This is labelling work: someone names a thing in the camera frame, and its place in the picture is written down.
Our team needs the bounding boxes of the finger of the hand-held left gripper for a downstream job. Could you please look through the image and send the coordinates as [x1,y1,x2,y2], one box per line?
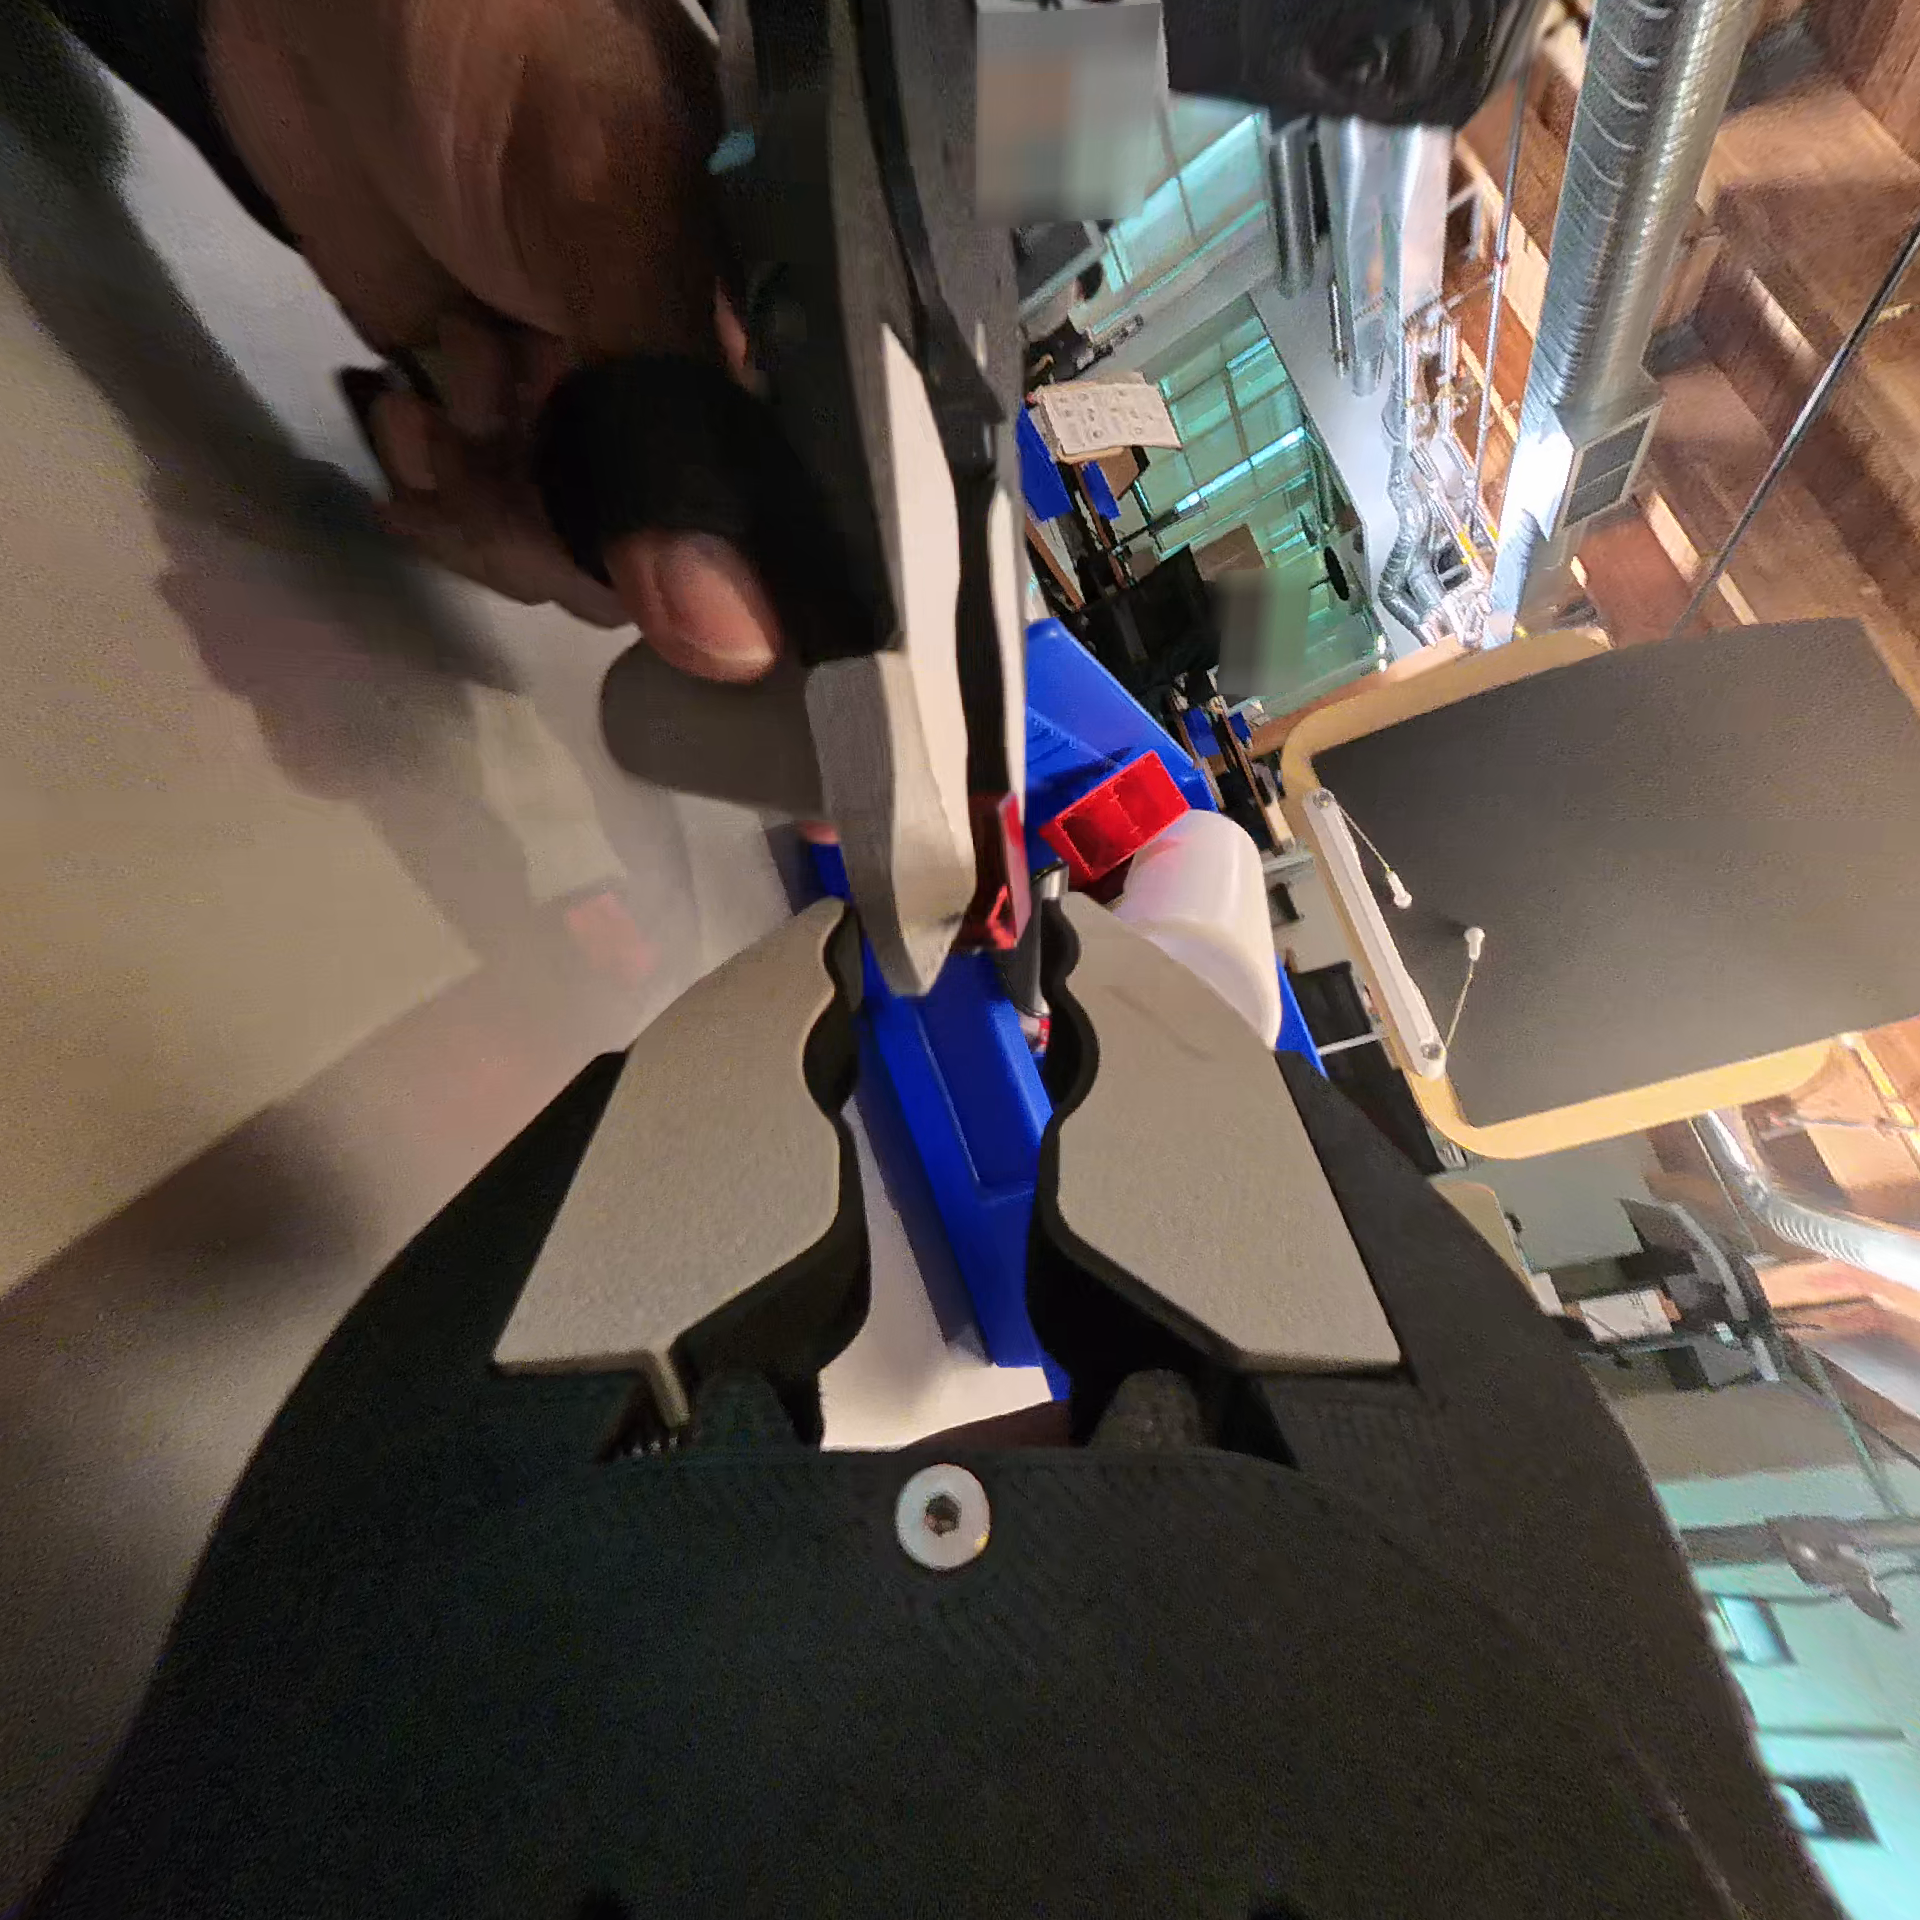
[805,323,981,999]
[970,450,1036,949]

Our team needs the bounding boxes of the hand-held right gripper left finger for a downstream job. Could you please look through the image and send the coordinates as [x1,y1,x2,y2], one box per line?
[493,901,874,1427]

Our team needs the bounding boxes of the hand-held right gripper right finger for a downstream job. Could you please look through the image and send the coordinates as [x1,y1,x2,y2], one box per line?
[1036,896,1403,1420]

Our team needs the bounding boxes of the red translucent cube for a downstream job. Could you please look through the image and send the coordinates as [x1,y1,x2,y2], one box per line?
[960,791,1035,949]

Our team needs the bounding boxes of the red toy building block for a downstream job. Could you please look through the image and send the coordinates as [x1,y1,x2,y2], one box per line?
[1040,752,1194,887]

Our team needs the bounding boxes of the blue plastic bin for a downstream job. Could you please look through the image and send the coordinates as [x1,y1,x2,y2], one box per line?
[771,616,1330,1403]

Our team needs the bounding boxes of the person's left hand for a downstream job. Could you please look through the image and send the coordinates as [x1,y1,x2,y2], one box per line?
[205,0,785,684]

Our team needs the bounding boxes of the dotted paper sign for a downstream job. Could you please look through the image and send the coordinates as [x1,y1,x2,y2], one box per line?
[1036,375,1184,464]

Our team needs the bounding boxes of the white plastic cup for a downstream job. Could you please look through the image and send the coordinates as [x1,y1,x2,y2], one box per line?
[1111,810,1285,1052]

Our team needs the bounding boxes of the white light bar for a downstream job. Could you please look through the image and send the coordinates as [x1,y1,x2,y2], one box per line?
[1304,787,1448,1074]

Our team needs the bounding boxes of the black board wooden rim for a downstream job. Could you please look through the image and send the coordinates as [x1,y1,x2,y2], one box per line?
[1282,619,1920,1160]

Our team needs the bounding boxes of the black pole stand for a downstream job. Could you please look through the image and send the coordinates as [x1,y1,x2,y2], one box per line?
[1671,225,1920,633]

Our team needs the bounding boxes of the silver ceiling duct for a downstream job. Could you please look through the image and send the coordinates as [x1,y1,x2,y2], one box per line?
[1486,0,1756,619]

